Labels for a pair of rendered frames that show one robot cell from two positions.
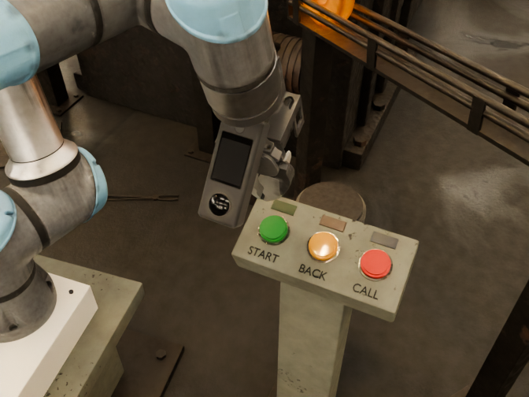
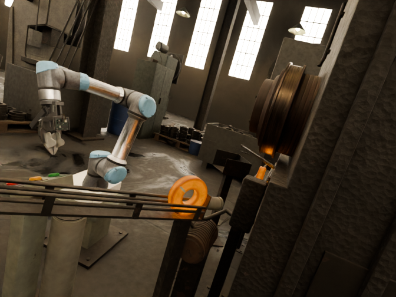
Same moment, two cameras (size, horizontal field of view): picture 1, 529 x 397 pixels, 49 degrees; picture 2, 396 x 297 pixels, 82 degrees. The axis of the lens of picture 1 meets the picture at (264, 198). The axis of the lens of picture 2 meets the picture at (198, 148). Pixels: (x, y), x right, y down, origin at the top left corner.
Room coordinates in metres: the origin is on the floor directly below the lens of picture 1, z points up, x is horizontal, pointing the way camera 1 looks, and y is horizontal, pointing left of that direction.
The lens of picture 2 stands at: (1.01, -0.94, 1.06)
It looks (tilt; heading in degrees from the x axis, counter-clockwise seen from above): 12 degrees down; 85
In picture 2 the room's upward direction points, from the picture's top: 16 degrees clockwise
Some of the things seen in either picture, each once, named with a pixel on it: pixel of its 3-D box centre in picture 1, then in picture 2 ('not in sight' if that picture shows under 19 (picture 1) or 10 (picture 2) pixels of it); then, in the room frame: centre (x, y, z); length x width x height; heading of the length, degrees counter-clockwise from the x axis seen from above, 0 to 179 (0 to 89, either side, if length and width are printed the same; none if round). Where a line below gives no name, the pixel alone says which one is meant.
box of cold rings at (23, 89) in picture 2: not in sight; (62, 101); (-1.03, 3.02, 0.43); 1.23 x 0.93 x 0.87; 63
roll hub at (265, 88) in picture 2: not in sight; (261, 106); (1.38, 0.27, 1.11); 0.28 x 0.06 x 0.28; 65
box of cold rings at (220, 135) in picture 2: not in sight; (234, 149); (1.99, 3.02, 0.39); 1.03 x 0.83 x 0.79; 159
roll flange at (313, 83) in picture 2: not in sight; (297, 116); (1.54, 0.20, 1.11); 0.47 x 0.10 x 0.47; 65
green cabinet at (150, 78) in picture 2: not in sight; (149, 101); (0.19, 4.01, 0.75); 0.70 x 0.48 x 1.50; 65
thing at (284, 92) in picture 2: not in sight; (280, 111); (1.47, 0.23, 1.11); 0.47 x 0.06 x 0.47; 65
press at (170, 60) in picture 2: not in sight; (161, 81); (-0.28, 8.29, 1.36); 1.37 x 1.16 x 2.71; 145
